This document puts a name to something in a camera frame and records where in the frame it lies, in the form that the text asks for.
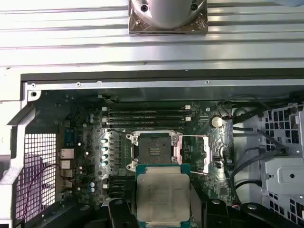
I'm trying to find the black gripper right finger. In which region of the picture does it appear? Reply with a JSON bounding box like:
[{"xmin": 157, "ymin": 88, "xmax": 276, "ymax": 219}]
[{"xmin": 190, "ymin": 189, "xmax": 304, "ymax": 228}]

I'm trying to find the black open PC case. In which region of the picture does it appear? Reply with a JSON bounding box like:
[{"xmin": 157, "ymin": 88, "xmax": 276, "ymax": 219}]
[{"xmin": 0, "ymin": 72, "xmax": 304, "ymax": 228}]

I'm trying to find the pale grey case latch handle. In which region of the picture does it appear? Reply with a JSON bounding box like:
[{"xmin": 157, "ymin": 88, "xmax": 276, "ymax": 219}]
[{"xmin": 0, "ymin": 67, "xmax": 27, "ymax": 103}]

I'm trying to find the brown square base plate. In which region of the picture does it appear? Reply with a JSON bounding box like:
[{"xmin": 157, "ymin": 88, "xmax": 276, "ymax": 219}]
[{"xmin": 128, "ymin": 0, "xmax": 209, "ymax": 36}]

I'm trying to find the green motherboard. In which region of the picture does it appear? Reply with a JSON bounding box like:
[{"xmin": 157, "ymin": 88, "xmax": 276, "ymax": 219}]
[{"xmin": 54, "ymin": 91, "xmax": 235, "ymax": 207}]

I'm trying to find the black cable bundle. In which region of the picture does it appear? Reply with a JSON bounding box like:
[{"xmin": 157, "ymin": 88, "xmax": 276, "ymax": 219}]
[{"xmin": 230, "ymin": 95, "xmax": 289, "ymax": 207}]

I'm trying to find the silver metal drive cage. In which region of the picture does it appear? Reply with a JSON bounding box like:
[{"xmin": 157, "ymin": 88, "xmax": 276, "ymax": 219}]
[{"xmin": 260, "ymin": 104, "xmax": 304, "ymax": 228}]

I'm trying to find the coin cell battery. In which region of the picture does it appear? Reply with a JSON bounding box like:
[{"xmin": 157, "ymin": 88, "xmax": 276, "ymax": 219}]
[{"xmin": 210, "ymin": 115, "xmax": 224, "ymax": 128}]

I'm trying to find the black RAM slot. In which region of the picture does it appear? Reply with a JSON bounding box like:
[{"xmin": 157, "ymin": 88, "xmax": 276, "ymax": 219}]
[
  {"xmin": 102, "ymin": 110, "xmax": 192, "ymax": 116},
  {"xmin": 104, "ymin": 182, "xmax": 136, "ymax": 189},
  {"xmin": 104, "ymin": 178, "xmax": 136, "ymax": 184},
  {"xmin": 102, "ymin": 116, "xmax": 192, "ymax": 122},
  {"xmin": 102, "ymin": 120, "xmax": 192, "ymax": 126},
  {"xmin": 102, "ymin": 106, "xmax": 192, "ymax": 112},
  {"xmin": 104, "ymin": 188, "xmax": 136, "ymax": 194},
  {"xmin": 104, "ymin": 192, "xmax": 136, "ymax": 199}
]

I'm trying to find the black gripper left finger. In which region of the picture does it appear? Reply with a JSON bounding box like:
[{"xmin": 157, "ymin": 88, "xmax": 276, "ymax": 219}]
[{"xmin": 71, "ymin": 199, "xmax": 137, "ymax": 228}]

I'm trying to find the silver CPU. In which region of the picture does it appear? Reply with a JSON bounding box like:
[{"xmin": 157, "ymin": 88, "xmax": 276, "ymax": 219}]
[{"xmin": 134, "ymin": 163, "xmax": 191, "ymax": 228}]

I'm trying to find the CPU socket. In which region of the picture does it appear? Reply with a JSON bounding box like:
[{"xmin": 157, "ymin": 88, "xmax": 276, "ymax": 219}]
[{"xmin": 125, "ymin": 130, "xmax": 183, "ymax": 171}]

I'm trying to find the metal socket cover frame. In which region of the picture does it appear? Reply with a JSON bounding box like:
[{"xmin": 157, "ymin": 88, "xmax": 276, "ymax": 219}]
[{"xmin": 176, "ymin": 134, "xmax": 211, "ymax": 176}]

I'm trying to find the metal wire locking lever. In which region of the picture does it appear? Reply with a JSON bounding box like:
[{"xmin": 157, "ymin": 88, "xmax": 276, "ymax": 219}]
[{"xmin": 129, "ymin": 135, "xmax": 134, "ymax": 167}]

